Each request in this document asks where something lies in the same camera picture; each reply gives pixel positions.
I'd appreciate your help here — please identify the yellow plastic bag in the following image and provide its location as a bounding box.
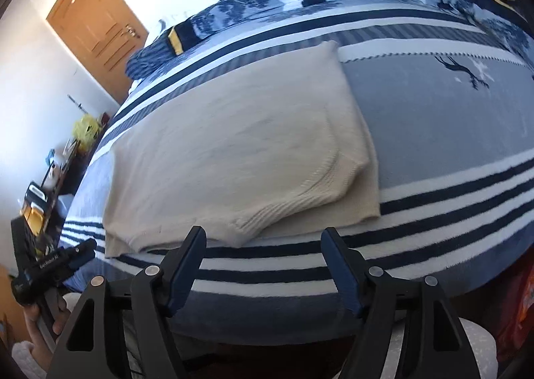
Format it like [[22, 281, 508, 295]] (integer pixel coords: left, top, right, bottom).
[[74, 114, 101, 151]]

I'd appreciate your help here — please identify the yellow container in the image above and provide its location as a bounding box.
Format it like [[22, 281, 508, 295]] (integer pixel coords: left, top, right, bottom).
[[22, 202, 46, 235]]

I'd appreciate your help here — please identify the person's left forearm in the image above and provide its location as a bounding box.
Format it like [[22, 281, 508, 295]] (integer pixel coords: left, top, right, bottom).
[[12, 339, 48, 379]]

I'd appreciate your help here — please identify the navy yellow folded cloth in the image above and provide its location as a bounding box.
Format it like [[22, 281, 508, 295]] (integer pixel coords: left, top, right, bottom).
[[167, 24, 202, 57]]

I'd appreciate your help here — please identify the black appliance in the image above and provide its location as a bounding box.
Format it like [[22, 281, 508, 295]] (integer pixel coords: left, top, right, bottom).
[[25, 181, 47, 204]]

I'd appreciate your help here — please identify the cream knit sweater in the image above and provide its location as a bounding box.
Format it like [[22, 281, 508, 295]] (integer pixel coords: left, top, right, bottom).
[[102, 40, 381, 258]]

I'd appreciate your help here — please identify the wooden wardrobe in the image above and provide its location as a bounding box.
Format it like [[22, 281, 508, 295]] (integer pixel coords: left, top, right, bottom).
[[0, 264, 26, 348]]

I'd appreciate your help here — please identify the orange plastic bag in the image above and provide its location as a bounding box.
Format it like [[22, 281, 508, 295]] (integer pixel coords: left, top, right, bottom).
[[496, 264, 534, 365]]

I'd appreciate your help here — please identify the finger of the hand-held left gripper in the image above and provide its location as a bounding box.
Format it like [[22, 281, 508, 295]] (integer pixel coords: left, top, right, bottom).
[[67, 238, 98, 275]]

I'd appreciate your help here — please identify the cluttered wooden shelf unit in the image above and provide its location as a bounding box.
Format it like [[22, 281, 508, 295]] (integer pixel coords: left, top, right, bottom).
[[19, 112, 110, 257]]

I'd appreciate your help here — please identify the navy white striped bed blanket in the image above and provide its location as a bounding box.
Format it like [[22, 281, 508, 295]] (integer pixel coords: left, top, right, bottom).
[[56, 0, 534, 348]]

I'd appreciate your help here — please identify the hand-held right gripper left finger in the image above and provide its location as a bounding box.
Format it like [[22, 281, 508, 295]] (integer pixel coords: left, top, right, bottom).
[[46, 226, 208, 379]]

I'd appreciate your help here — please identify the person's left hand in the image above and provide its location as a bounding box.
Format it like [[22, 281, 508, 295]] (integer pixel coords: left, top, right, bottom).
[[23, 298, 71, 347]]

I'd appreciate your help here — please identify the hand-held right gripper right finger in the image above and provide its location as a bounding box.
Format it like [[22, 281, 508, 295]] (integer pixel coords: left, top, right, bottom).
[[320, 227, 490, 379]]

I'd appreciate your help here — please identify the wooden door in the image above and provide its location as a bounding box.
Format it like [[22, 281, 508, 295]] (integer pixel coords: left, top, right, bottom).
[[46, 0, 150, 103]]

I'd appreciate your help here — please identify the blue patterned pillow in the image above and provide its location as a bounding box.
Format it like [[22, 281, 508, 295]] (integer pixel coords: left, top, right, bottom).
[[126, 0, 284, 80]]

